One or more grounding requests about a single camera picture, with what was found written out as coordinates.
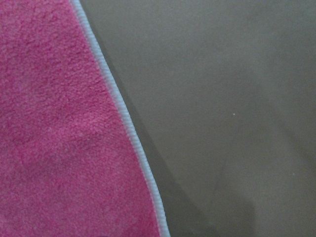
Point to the pink towel white trim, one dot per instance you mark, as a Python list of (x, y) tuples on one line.
[(71, 162)]

